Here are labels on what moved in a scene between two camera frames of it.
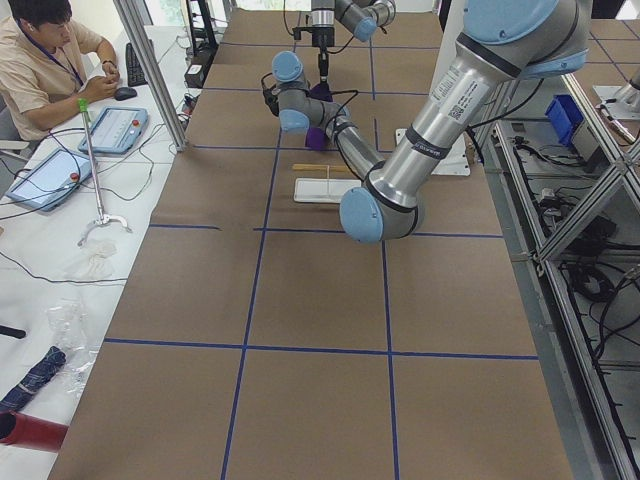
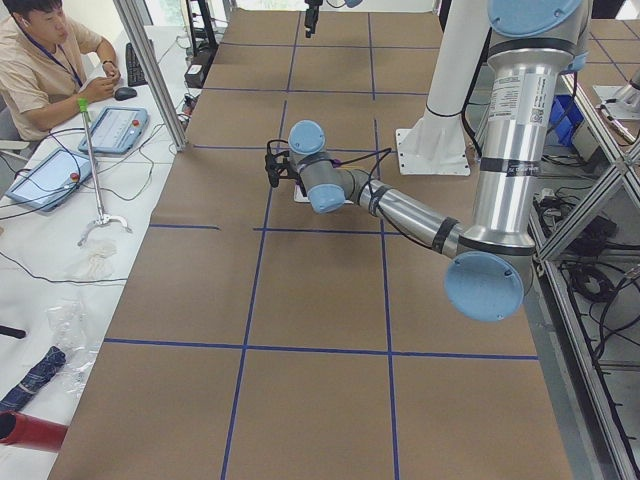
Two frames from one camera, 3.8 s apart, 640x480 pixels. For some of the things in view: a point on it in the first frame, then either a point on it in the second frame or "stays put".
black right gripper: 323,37 → 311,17
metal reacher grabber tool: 103,217 stays put
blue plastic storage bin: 564,115 stays put
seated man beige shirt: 49,61 stays put
